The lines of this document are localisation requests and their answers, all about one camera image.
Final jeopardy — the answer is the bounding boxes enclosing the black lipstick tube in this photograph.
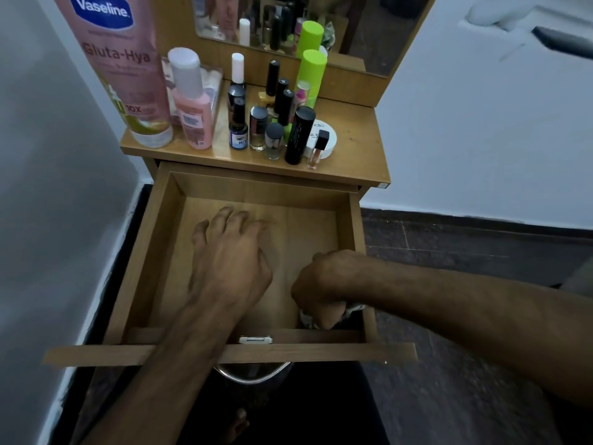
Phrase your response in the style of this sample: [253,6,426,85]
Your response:
[284,106,317,166]

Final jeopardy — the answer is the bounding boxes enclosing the red nail polish bottle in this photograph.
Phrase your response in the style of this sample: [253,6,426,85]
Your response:
[292,80,311,112]

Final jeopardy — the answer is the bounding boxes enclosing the dressing table mirror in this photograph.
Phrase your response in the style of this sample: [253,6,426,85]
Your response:
[192,0,432,78]

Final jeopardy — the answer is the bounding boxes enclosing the round white jar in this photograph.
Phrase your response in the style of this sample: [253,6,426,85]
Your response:
[303,120,338,161]

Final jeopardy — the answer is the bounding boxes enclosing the white cap nail polish bottle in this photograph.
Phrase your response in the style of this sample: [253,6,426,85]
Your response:
[228,52,246,88]

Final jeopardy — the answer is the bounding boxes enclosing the wooden drawer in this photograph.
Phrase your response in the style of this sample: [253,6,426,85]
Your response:
[42,161,419,369]

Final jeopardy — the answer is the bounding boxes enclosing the wooden dressing table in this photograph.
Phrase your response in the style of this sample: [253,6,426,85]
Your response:
[120,0,439,195]

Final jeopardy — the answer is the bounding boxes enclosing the clear nail polish bottle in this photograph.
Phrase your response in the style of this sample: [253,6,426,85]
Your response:
[273,78,290,117]

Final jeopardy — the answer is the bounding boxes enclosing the pink bottle white cap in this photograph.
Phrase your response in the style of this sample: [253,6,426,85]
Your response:
[167,46,215,151]

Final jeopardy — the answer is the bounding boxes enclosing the clear box of pink tubes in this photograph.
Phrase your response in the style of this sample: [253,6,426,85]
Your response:
[161,57,223,127]

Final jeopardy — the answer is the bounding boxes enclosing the person's left forearm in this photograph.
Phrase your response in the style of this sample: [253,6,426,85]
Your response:
[78,296,246,445]

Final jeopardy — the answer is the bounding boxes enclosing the beige cushion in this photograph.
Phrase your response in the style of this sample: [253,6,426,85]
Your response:
[558,256,593,300]

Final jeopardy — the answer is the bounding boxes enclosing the striped green white cloth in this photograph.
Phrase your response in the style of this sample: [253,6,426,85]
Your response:
[298,300,367,331]

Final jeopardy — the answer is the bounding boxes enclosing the person's left hand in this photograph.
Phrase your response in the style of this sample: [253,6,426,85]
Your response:
[187,206,274,316]

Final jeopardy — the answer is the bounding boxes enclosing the black phone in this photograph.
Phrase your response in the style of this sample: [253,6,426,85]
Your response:
[531,26,593,61]

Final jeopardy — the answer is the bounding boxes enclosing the blue label nail polish bottle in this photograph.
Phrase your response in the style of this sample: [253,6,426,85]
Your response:
[229,96,250,151]

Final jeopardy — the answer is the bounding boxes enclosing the white object on sill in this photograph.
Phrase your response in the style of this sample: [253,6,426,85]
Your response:
[465,0,540,32]

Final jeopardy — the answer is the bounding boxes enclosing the green nail polish bottle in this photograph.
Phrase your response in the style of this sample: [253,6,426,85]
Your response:
[277,89,296,142]

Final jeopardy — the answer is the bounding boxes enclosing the neon green tube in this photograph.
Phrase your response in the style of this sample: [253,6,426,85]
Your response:
[294,49,329,109]

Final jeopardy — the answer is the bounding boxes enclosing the person's right forearm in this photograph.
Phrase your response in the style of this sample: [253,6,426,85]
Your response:
[359,256,593,409]

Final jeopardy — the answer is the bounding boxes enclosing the person's right hand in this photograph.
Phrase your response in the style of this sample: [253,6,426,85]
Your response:
[290,248,372,331]

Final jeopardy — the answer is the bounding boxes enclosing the person's legs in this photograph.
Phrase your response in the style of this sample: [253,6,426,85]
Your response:
[175,361,391,445]

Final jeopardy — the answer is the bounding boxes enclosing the dark cap gold nail polish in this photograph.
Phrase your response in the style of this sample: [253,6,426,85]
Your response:
[249,105,269,151]

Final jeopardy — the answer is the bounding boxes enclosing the pink lotion tube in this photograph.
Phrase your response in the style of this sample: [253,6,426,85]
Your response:
[51,0,175,150]

